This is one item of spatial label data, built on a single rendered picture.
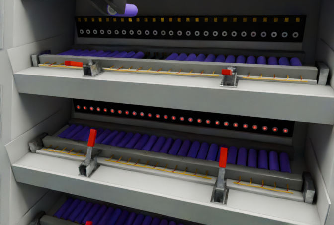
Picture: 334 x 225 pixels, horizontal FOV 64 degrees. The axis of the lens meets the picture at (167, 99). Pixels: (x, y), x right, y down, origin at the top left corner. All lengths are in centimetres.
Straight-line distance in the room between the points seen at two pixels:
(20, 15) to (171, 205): 50
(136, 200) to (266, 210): 23
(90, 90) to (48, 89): 10
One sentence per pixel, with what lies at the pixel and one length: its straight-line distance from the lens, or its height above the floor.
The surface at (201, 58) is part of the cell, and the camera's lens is 56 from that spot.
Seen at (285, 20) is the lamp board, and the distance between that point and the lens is 62.
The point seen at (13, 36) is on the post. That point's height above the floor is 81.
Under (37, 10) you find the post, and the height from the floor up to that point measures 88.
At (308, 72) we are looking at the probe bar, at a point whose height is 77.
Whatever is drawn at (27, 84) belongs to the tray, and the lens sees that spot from 64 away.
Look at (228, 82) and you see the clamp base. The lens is 47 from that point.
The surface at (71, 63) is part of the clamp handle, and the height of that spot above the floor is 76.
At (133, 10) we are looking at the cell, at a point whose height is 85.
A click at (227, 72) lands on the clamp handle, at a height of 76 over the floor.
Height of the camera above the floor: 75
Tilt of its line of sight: 5 degrees down
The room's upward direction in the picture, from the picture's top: 4 degrees clockwise
